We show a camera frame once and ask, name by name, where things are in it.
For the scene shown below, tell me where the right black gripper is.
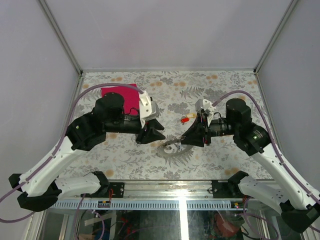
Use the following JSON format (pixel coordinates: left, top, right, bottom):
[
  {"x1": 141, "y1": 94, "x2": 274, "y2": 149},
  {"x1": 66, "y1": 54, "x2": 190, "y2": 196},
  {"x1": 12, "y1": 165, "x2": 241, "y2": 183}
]
[{"x1": 181, "y1": 112, "x2": 238, "y2": 147}]

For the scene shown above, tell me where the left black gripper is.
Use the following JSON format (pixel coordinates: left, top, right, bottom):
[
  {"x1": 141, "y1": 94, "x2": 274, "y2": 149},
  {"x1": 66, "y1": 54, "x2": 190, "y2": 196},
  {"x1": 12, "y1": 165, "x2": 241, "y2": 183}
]
[{"x1": 105, "y1": 114, "x2": 168, "y2": 144}]

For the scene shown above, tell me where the large metal keyring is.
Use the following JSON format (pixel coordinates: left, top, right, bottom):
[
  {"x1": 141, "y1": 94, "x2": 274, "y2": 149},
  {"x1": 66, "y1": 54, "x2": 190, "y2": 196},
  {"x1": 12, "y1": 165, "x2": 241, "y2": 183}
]
[{"x1": 156, "y1": 136, "x2": 193, "y2": 159}]

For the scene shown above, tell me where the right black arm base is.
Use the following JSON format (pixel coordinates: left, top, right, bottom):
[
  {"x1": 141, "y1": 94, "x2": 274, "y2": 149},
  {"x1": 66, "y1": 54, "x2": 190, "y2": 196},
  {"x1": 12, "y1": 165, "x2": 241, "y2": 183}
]
[{"x1": 211, "y1": 170, "x2": 249, "y2": 199}]

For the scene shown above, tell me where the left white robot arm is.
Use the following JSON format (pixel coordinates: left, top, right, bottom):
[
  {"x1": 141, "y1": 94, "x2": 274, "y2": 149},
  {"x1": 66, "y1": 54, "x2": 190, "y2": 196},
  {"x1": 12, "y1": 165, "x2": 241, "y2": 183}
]
[{"x1": 8, "y1": 92, "x2": 165, "y2": 212}]

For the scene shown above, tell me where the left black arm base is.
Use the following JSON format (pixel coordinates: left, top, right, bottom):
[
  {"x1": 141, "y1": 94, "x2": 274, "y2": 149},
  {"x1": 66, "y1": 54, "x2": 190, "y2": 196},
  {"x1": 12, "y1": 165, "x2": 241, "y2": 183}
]
[{"x1": 90, "y1": 171, "x2": 125, "y2": 199}]

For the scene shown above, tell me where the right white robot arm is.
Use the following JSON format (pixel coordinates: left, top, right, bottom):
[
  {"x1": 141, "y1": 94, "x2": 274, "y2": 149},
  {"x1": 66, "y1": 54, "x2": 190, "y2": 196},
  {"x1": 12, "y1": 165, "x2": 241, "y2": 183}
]
[{"x1": 181, "y1": 98, "x2": 320, "y2": 233}]

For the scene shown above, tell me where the red key tag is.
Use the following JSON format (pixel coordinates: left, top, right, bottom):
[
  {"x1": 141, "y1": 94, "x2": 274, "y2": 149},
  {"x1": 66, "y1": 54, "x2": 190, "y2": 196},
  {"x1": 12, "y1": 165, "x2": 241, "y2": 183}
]
[{"x1": 180, "y1": 117, "x2": 190, "y2": 124}]

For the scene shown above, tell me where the yellow key tag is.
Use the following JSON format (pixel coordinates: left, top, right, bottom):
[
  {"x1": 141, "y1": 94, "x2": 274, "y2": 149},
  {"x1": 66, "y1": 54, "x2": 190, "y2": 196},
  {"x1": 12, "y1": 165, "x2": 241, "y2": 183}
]
[{"x1": 185, "y1": 113, "x2": 197, "y2": 119}]

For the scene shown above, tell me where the magenta cloth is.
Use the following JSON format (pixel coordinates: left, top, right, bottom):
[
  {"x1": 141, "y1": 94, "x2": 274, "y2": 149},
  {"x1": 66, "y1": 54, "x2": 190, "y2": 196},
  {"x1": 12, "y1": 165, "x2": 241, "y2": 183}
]
[{"x1": 101, "y1": 86, "x2": 139, "y2": 116}]

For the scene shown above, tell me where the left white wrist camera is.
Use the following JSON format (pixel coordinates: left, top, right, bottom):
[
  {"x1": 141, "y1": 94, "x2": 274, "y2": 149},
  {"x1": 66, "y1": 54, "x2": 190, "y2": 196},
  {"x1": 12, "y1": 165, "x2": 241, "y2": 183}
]
[{"x1": 139, "y1": 91, "x2": 160, "y2": 128}]

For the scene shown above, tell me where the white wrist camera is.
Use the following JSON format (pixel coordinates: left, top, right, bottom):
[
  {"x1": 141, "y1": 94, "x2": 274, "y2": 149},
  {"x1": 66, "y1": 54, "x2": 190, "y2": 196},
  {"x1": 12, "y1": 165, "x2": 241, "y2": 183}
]
[
  {"x1": 195, "y1": 99, "x2": 216, "y2": 125},
  {"x1": 139, "y1": 91, "x2": 160, "y2": 128}
]

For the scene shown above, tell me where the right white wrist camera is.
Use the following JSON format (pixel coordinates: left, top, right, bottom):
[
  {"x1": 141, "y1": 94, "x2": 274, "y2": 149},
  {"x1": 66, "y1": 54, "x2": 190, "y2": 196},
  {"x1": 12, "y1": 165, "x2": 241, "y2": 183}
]
[{"x1": 195, "y1": 99, "x2": 216, "y2": 125}]

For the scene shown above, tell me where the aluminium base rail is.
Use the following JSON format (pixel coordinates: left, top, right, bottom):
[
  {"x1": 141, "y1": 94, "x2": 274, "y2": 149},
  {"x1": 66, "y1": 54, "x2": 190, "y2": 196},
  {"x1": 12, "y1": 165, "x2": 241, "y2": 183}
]
[{"x1": 57, "y1": 180, "x2": 283, "y2": 201}]

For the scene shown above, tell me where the grey slotted cable duct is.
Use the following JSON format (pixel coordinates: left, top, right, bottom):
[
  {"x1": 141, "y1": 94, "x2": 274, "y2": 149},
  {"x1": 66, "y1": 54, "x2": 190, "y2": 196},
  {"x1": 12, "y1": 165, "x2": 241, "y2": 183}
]
[{"x1": 51, "y1": 199, "x2": 243, "y2": 211}]

